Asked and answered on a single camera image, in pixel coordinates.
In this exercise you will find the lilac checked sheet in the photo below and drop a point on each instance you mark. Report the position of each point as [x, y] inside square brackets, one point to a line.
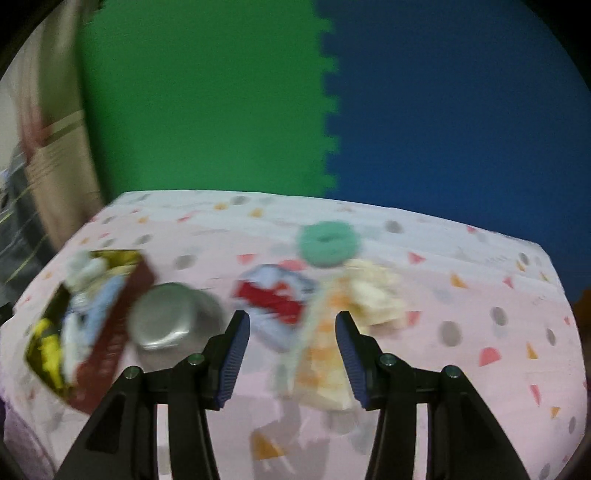
[23, 443]

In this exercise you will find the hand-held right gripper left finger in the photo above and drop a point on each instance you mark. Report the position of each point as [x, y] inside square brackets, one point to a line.
[233, 355]

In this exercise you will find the pink patterned tablecloth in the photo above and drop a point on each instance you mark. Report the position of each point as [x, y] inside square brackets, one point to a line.
[461, 392]

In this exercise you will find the red scrunchie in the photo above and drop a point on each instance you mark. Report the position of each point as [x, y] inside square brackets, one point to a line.
[268, 297]

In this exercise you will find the red and gold tin box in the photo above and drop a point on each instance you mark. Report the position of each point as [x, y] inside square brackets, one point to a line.
[106, 360]

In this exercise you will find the green foam mat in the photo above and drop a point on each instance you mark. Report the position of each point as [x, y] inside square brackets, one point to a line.
[207, 92]

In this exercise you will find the orange patterned cloth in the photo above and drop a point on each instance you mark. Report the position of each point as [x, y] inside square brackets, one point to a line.
[318, 364]

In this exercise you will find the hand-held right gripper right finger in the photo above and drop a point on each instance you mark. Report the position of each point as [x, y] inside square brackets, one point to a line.
[353, 364]

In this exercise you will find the green fluffy scrunchie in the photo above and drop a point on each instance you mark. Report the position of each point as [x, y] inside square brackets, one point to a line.
[318, 251]

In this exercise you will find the yellow scrunchie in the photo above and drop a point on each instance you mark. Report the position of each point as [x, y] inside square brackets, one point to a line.
[46, 350]

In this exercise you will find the steel bowl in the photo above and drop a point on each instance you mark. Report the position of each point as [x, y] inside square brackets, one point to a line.
[161, 318]

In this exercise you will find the blue foam mat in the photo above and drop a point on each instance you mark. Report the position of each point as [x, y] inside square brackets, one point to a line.
[461, 115]

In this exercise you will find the printed beige curtain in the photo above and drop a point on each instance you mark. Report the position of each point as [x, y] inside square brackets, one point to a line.
[60, 161]

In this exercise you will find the cream scrunchie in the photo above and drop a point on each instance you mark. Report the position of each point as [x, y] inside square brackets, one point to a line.
[374, 295]

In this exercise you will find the grey plaid cloth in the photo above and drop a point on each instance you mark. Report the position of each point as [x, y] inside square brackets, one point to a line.
[18, 207]

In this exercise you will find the blue fuzzy sock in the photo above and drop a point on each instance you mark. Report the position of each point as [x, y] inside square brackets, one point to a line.
[92, 314]

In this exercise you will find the white and red baby sock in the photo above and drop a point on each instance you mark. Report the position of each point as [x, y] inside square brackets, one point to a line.
[87, 270]

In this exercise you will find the light blue printed garment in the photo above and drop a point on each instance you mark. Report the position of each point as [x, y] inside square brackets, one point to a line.
[272, 339]

